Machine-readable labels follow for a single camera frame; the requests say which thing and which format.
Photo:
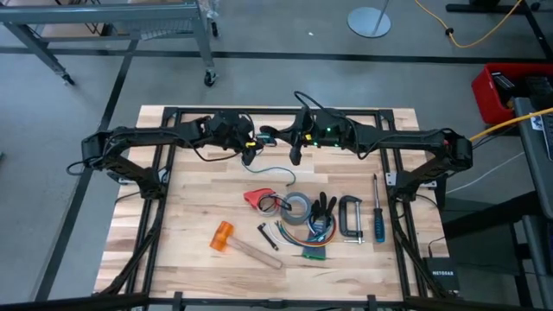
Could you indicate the grey metal wheeled cart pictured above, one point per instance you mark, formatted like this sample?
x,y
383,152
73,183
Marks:
x,y
108,13

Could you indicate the white tape roll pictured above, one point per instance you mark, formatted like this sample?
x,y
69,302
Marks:
x,y
268,213

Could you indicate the red plastic bin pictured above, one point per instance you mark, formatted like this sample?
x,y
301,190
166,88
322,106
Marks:
x,y
484,95

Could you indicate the orange head wooden mallet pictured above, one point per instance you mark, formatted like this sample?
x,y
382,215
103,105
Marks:
x,y
222,235

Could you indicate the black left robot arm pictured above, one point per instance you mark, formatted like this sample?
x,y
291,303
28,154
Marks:
x,y
142,137

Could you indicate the black C-clamp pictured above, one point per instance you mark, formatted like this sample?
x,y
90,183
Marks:
x,y
343,216

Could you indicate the black Netgear network switch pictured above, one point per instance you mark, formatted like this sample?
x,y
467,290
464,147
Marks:
x,y
441,274

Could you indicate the round grey stand base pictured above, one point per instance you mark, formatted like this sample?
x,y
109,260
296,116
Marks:
x,y
368,21

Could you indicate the grey desk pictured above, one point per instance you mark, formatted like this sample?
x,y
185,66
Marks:
x,y
535,181

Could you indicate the small blue grey module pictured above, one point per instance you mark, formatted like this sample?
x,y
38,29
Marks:
x,y
319,226

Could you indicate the black spring clamp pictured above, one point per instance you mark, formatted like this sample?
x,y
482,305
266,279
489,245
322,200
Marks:
x,y
322,203

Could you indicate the grey duct tape roll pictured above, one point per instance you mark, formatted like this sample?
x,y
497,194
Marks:
x,y
288,217

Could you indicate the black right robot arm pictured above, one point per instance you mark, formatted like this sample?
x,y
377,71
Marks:
x,y
397,138

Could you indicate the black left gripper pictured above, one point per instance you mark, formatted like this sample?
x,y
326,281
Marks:
x,y
229,129

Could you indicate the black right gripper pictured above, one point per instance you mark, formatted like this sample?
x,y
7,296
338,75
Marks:
x,y
307,125

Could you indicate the black aluminium rig frame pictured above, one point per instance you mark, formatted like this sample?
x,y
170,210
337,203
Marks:
x,y
276,303

